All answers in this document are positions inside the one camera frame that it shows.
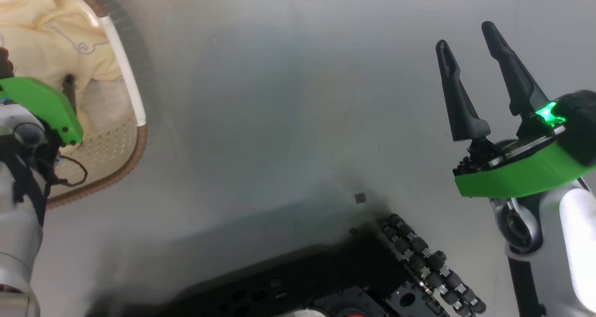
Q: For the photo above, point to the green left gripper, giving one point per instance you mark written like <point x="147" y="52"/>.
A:
<point x="42" y="105"/>

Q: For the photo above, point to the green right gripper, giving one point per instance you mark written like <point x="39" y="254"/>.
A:
<point x="517" y="175"/>

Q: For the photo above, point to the cream garment with outline print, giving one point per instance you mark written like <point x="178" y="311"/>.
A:
<point x="51" y="33"/>

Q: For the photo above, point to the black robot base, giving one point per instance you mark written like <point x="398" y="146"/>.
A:
<point x="326" y="279"/>

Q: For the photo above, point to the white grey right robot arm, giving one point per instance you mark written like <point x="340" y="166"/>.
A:
<point x="572" y="242"/>

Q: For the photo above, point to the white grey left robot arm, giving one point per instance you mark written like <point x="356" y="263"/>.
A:
<point x="18" y="233"/>

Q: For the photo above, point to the cream perforated laundry basket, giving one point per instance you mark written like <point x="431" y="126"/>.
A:
<point x="111" y="145"/>

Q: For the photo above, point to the small dark floor marker square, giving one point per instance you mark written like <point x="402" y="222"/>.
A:
<point x="360" y="198"/>

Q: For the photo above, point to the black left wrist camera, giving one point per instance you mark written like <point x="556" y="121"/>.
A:
<point x="4" y="63"/>

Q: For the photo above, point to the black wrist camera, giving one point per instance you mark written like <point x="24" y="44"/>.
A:
<point x="4" y="63"/>
<point x="579" y="121"/>

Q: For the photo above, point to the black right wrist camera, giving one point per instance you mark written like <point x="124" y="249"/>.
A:
<point x="579" y="121"/>

